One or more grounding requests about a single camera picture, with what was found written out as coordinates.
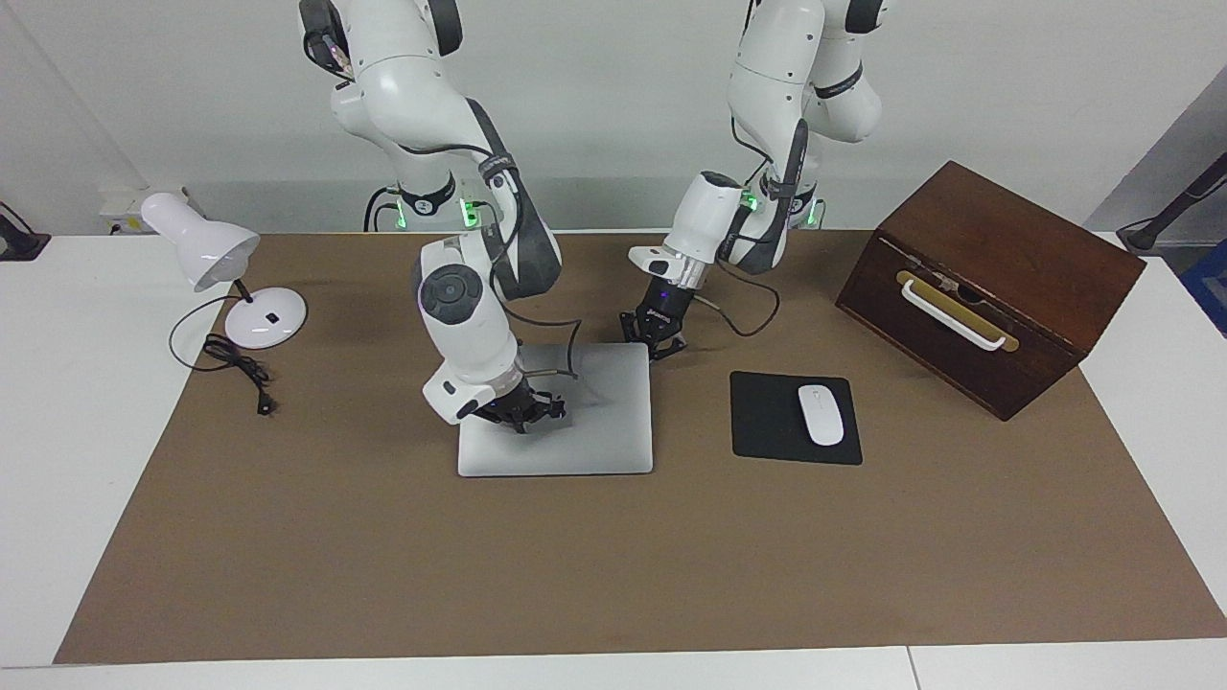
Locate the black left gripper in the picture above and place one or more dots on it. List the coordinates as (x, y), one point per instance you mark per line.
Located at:
(663, 305)

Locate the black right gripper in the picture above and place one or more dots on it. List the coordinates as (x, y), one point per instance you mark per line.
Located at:
(513, 407)

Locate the silver grey laptop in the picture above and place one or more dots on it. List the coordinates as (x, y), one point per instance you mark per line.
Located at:
(604, 422)

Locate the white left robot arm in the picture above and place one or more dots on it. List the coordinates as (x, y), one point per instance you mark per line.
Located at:
(776, 96)

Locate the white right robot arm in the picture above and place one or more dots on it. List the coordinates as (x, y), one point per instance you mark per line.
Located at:
(431, 105)

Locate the black mouse pad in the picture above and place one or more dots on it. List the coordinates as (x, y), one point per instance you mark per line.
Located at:
(767, 422)

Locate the brown paper table mat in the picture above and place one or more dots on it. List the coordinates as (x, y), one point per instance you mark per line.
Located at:
(613, 556)

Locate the white computer mouse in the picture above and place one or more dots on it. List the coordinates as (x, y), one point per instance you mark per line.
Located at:
(821, 414)

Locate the dark brown wooden box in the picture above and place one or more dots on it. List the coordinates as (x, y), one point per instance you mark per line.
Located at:
(1007, 240)

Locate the white desk lamp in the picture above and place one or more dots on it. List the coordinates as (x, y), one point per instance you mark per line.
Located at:
(206, 244)

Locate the black tripod leg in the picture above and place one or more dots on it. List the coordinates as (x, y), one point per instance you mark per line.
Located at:
(1174, 206)

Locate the black stand foot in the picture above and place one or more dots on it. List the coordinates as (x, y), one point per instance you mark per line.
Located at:
(19, 240)

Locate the blue crate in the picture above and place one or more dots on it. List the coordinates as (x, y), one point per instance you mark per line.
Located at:
(1210, 287)

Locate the white wall power strip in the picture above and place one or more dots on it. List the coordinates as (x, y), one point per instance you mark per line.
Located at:
(144, 201)

